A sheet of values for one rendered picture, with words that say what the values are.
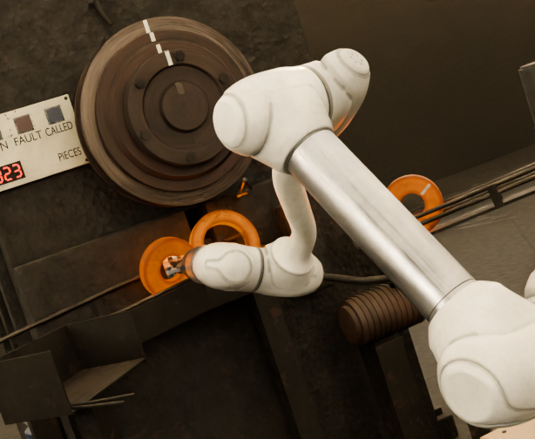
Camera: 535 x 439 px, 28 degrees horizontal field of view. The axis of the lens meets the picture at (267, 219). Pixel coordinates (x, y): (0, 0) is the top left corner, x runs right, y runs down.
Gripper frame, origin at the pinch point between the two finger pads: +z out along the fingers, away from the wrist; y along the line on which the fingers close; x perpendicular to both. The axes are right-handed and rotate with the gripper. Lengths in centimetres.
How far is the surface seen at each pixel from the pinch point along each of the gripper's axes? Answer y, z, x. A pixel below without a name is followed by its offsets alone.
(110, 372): -29.4, -22.8, -14.0
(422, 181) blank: 60, -25, -1
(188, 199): 9.0, -2.3, 13.4
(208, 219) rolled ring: 14.2, 3.1, 6.0
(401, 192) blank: 56, -22, -2
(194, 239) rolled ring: 8.5, 2.1, 2.7
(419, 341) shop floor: 124, 111, -85
